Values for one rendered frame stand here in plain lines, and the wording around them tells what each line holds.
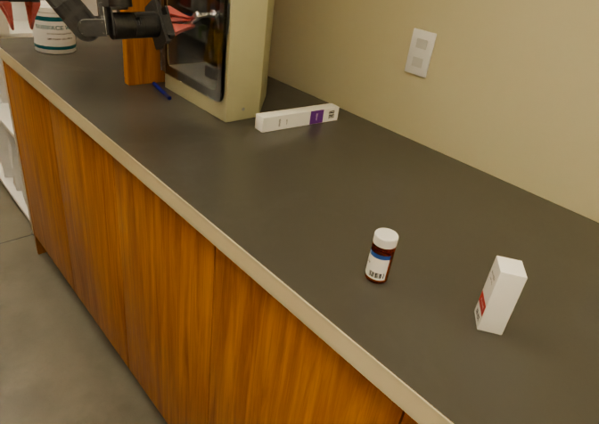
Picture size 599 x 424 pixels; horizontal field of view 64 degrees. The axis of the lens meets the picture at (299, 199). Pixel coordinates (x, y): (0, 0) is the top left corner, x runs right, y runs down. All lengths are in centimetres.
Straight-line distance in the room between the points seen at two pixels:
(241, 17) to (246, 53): 9
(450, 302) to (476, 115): 63
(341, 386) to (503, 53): 84
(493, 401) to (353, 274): 27
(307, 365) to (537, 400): 34
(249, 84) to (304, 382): 77
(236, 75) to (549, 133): 76
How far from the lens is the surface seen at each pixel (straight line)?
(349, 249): 83
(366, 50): 148
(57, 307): 216
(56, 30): 186
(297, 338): 82
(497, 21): 127
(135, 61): 154
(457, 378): 68
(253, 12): 126
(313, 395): 86
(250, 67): 129
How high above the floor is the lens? 141
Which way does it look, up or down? 29 degrees down
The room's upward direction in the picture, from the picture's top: 8 degrees clockwise
